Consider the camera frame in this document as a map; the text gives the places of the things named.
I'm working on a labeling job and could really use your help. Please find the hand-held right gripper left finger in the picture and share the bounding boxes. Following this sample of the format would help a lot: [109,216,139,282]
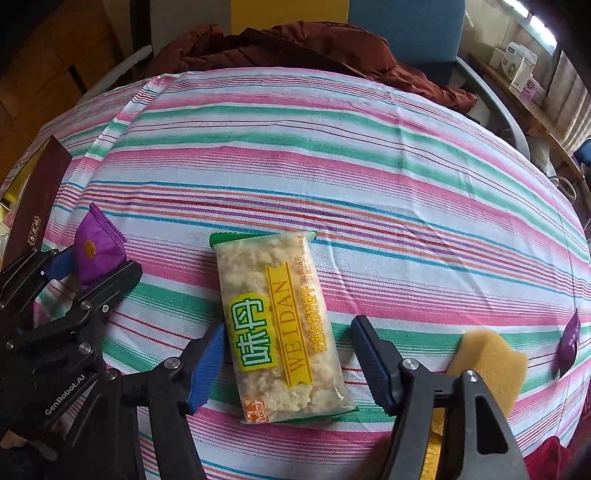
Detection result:
[99,323,227,480]

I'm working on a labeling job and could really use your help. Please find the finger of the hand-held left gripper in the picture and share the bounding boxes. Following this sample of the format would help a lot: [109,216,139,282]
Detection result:
[0,247,83,311]
[68,260,144,325]

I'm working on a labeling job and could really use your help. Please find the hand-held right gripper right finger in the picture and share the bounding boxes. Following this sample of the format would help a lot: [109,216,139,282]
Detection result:
[349,315,532,480]

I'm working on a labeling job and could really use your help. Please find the purple snack packet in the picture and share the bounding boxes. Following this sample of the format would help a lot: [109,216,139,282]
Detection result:
[74,203,129,290]
[555,308,581,380]

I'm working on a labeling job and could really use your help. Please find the gold-lined gift box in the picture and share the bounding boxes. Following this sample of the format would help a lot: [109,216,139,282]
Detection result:
[0,136,74,271]

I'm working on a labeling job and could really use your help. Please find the clear cracker packet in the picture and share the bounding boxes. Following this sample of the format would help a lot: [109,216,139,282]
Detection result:
[209,230,360,424]

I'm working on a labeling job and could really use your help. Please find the yellow sponge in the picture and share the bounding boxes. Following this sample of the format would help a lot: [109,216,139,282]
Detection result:
[445,329,530,418]

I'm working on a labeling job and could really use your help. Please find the striped bedsheet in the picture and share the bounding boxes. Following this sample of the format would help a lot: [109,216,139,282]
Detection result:
[0,68,591,480]

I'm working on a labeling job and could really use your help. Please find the person's red clothing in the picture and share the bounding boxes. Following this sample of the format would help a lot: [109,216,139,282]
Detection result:
[526,436,575,480]

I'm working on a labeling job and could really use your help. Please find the wooden wardrobe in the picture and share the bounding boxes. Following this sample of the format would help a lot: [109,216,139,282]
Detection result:
[0,0,153,185]

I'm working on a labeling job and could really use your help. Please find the wooden desk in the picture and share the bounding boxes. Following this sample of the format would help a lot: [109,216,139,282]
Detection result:
[468,53,591,185]

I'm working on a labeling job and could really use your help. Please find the maroon blanket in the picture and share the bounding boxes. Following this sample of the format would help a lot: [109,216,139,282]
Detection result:
[143,21,478,116]

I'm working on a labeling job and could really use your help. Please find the beige side curtain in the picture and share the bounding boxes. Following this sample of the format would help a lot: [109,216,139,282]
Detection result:
[545,51,591,154]

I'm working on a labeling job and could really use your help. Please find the large white box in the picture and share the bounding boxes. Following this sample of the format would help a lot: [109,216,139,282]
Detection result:
[489,43,539,92]

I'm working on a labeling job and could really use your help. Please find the window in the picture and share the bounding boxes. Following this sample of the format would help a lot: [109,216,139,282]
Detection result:
[499,0,560,47]

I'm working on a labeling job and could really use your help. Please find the grey bed rail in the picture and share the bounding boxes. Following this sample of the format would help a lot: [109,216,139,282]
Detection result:
[455,55,532,158]
[87,45,154,99]

